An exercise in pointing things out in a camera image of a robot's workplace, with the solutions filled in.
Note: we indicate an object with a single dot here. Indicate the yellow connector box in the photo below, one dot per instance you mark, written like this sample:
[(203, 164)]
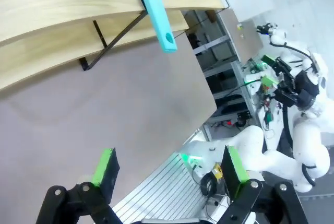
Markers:
[(217, 172)]

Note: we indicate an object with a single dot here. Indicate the aluminium frame stand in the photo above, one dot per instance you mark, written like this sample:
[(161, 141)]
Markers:
[(224, 83)]

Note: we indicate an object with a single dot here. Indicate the wooden shelf rack black frame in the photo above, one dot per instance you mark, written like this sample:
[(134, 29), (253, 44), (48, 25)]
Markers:
[(65, 10)]

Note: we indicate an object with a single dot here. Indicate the grey-brown table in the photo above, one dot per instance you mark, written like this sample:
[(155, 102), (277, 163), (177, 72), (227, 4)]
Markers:
[(246, 38)]

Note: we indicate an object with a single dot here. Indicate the ribbed aluminium base plate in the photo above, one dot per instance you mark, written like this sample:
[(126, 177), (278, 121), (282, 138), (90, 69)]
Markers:
[(161, 195)]

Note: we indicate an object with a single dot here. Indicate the teal microfibre duster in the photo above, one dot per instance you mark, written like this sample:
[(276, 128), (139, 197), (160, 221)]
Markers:
[(156, 12)]

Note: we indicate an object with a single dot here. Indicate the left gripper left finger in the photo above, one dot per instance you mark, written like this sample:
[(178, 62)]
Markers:
[(107, 182)]

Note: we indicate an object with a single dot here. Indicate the small pale cube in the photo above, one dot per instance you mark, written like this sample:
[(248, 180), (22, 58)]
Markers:
[(239, 26)]

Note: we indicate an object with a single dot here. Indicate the white side table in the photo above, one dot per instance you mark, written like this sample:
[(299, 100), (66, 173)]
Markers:
[(248, 2)]

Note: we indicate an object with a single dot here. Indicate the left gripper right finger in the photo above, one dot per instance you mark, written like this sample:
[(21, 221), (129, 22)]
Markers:
[(235, 177)]

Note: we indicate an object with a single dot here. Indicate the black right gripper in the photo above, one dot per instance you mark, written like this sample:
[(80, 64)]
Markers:
[(300, 91)]

